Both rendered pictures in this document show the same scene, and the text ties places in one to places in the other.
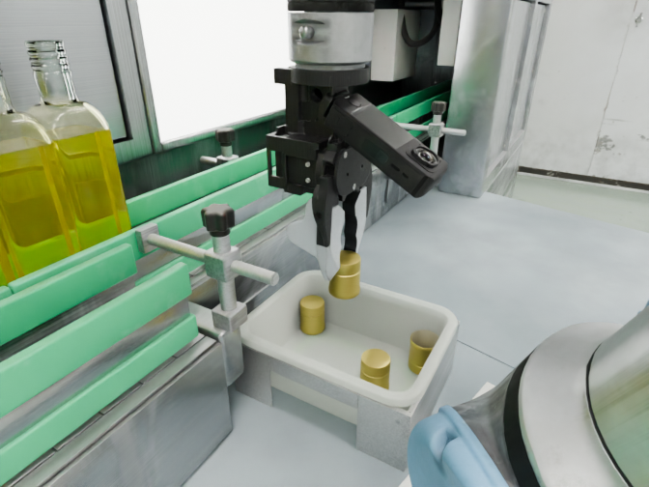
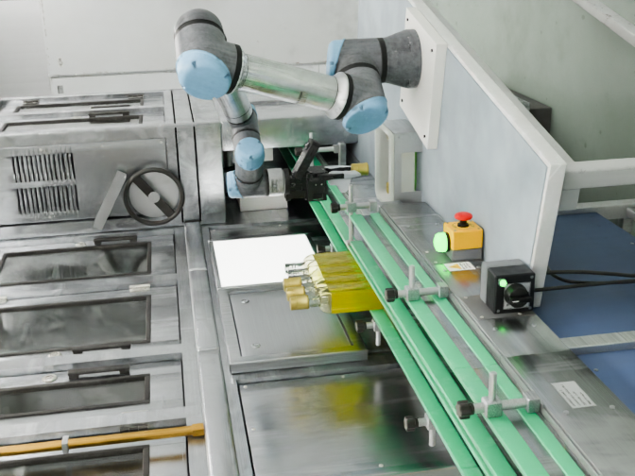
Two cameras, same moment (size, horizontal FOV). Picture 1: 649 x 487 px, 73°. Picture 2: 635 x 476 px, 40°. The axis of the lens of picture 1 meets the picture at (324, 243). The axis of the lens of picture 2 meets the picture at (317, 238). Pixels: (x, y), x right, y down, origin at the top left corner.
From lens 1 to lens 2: 2.01 m
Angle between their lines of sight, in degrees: 21
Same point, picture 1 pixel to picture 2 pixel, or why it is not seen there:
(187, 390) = (393, 209)
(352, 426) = (412, 154)
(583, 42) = (226, 25)
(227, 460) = (430, 198)
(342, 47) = (278, 175)
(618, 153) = not seen: outside the picture
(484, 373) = not seen: hidden behind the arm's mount
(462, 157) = (330, 130)
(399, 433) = (403, 136)
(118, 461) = (403, 218)
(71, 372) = (371, 229)
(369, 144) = (305, 162)
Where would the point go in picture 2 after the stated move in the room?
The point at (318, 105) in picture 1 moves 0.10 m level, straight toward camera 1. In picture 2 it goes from (296, 183) to (300, 173)
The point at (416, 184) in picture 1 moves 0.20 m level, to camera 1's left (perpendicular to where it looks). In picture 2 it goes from (315, 145) to (323, 218)
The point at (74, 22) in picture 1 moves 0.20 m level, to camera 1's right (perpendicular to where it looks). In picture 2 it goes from (277, 296) to (270, 227)
